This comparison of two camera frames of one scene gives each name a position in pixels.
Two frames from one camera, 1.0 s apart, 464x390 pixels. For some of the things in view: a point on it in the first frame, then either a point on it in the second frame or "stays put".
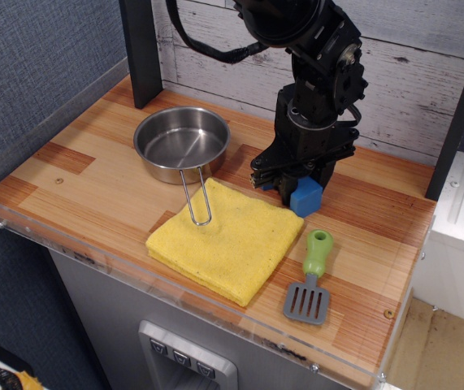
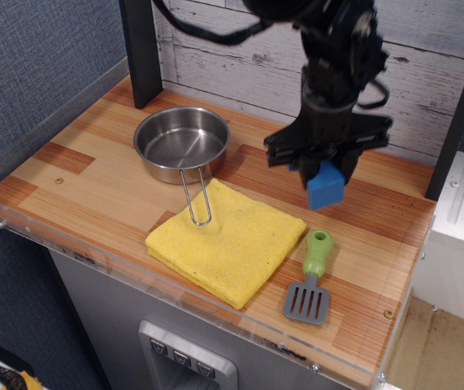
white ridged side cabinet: x=453 y=272 stays put
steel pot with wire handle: x=182 y=145 stays put
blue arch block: x=306 y=198 → x=327 y=188
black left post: x=140 y=38 stays put
